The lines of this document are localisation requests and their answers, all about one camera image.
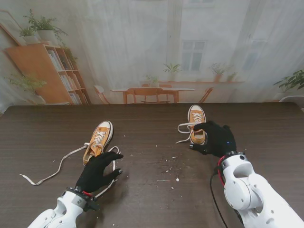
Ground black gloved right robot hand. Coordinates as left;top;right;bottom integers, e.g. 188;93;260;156
189;120;238;159

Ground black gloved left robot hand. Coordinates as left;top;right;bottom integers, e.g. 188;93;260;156
75;151;124;197

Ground yellow canvas sneaker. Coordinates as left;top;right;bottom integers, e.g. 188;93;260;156
82;120;114;167
187;104;207;146

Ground printed room scene backdrop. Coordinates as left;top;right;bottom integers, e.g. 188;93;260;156
0;0;304;105

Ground red cable on right arm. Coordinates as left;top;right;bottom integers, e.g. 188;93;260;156
217;155;228;187

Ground black cable on table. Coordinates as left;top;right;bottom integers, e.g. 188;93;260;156
209;171;228;228

